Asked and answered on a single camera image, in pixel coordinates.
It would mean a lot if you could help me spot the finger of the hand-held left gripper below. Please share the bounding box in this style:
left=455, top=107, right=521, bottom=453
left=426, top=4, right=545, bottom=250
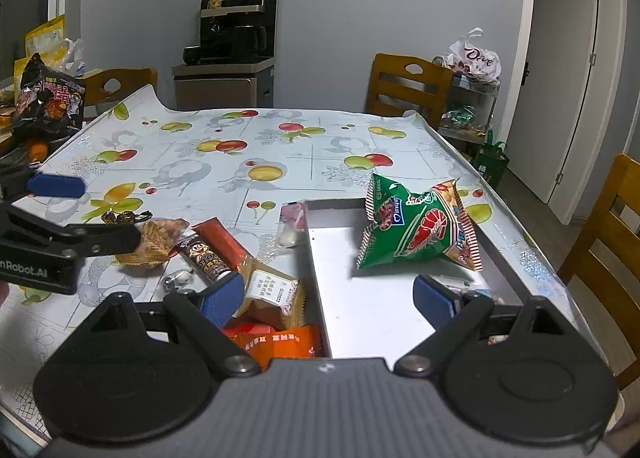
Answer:
left=0, top=151, right=87, bottom=201
left=50, top=222, right=144, bottom=259

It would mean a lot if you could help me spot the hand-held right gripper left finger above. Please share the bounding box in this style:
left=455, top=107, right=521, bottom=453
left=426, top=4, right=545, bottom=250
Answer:
left=75, top=272, right=263, bottom=380

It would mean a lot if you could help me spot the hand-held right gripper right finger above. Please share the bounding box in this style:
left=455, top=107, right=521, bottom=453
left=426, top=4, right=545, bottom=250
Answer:
left=394, top=275, right=585, bottom=380

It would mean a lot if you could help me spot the black cartoon snack stick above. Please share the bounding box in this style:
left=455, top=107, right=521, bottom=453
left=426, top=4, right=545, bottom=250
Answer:
left=174, top=233, right=236, bottom=285

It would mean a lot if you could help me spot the brown peanut snack packet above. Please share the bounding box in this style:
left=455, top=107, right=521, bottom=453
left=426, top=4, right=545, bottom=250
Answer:
left=117, top=219, right=191, bottom=267

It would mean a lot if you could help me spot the beige cake packet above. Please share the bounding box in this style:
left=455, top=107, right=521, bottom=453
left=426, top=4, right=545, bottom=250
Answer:
left=234, top=258, right=306, bottom=332

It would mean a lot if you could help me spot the metal tray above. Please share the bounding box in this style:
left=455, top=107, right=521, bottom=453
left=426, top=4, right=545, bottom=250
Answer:
left=299, top=197, right=527, bottom=360

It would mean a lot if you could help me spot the orange snack packet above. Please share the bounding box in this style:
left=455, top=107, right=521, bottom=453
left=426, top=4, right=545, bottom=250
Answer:
left=222, top=315, right=334, bottom=372

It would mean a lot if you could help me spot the orange fruit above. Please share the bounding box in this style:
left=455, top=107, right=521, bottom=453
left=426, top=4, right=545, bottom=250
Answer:
left=27, top=137, right=51, bottom=162

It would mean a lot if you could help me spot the silver wrapped candy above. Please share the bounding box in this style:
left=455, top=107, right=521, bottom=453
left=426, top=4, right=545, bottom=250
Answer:
left=160, top=270, right=194, bottom=293

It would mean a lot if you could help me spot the red sausage stick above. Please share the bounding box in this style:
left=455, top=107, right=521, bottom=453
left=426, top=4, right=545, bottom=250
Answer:
left=192, top=217, right=252, bottom=272

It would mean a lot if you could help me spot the green shrimp chip bag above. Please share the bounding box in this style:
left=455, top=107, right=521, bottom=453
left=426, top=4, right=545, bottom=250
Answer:
left=356, top=171, right=484, bottom=273

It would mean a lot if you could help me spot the black noodle bag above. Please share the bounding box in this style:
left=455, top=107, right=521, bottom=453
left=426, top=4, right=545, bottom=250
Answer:
left=12, top=52, right=87, bottom=132

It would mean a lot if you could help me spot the pink candy packet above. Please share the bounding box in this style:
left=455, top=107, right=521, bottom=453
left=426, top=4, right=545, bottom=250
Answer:
left=277, top=200, right=309, bottom=249

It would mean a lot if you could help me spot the wooden chair with heart cutout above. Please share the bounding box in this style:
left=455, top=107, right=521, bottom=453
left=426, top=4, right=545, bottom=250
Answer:
left=364, top=53, right=454, bottom=132
left=82, top=67, right=159, bottom=122
left=556, top=153, right=640, bottom=392

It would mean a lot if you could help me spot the clear plastic bag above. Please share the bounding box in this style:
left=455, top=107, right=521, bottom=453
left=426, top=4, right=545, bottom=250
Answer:
left=59, top=38, right=86, bottom=75

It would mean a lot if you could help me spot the large yellow bag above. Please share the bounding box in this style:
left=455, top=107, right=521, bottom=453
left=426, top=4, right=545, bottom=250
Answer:
left=24, top=14, right=67, bottom=57

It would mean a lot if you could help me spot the green tote bag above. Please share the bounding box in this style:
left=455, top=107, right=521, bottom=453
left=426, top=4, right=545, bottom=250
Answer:
left=472, top=130, right=511, bottom=184

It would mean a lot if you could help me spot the fruit print tablecloth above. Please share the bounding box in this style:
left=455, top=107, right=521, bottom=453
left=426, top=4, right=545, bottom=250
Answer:
left=0, top=83, right=601, bottom=439

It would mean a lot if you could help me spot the black water dispenser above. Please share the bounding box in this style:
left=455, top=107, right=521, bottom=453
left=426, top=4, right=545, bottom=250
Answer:
left=171, top=0, right=279, bottom=112

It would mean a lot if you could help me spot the metal storage rack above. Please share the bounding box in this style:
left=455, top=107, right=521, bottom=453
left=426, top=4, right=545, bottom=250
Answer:
left=432, top=57, right=501, bottom=159

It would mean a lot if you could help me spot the white door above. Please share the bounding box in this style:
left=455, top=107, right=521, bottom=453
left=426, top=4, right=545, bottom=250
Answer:
left=504, top=0, right=602, bottom=205

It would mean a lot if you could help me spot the white plastic shopping bag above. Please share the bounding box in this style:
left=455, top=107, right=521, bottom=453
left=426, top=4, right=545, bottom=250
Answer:
left=444, top=27, right=503, bottom=82

